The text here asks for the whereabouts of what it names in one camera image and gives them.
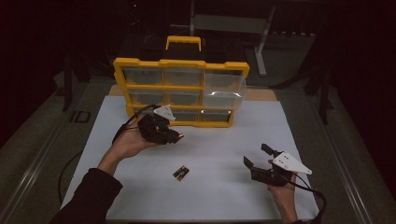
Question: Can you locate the person's left hand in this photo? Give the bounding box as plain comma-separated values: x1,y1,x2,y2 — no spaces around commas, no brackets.
109,115,163,161

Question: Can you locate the grey metal desk frame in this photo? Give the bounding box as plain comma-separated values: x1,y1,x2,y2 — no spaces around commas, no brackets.
189,0,277,77

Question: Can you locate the white table cover sheet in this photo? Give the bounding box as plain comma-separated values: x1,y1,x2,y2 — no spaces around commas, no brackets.
56,94,320,222

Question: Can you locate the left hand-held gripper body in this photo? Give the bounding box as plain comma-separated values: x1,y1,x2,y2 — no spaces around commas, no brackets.
136,104,177,145

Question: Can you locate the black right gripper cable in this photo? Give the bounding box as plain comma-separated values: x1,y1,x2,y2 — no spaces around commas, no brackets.
279,169,328,224

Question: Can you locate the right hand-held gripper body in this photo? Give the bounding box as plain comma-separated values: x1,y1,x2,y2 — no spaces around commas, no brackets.
249,151,314,188

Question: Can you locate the yellow black organizer cabinet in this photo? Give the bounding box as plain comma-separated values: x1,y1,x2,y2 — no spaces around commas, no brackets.
112,35,250,129

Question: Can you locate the black metal stand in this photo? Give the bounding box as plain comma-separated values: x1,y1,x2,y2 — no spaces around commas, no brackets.
61,55,76,112
318,62,334,125

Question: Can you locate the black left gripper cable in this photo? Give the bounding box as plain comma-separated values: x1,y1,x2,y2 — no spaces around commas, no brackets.
58,104,162,206

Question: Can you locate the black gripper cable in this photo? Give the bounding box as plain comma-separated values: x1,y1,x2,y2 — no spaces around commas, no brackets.
279,169,328,224
58,104,162,206

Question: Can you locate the person's right hand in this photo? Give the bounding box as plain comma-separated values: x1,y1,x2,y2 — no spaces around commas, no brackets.
266,174,299,207

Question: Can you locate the clear plastic organizer drawer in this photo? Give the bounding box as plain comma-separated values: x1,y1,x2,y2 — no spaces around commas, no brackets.
203,73,248,110

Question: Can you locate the set of clear plastic drawers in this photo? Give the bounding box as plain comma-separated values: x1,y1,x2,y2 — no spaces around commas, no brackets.
121,66,248,123

